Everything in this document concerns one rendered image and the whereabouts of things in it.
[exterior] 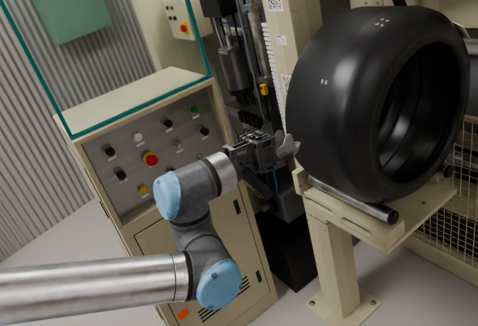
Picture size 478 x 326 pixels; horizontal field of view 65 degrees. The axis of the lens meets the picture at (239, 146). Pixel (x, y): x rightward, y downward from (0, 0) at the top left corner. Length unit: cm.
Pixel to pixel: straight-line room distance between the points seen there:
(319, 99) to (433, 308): 139
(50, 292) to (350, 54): 78
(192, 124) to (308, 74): 62
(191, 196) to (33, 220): 283
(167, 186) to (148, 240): 79
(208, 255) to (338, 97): 48
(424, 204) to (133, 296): 100
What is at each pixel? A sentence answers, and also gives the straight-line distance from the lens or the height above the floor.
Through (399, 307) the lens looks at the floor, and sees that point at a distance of 212.
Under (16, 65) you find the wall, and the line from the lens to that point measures 330.
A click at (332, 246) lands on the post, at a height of 49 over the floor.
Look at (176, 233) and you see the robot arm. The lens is 83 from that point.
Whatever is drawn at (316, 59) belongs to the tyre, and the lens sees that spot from 103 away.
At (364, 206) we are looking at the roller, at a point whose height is 91.
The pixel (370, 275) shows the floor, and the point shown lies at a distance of 224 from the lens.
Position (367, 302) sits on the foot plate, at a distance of 212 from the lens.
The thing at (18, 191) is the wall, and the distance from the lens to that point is 342.
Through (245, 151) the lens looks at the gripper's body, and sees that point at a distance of 84.
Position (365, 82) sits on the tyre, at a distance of 94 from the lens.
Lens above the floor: 170
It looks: 28 degrees down
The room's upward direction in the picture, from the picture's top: 16 degrees counter-clockwise
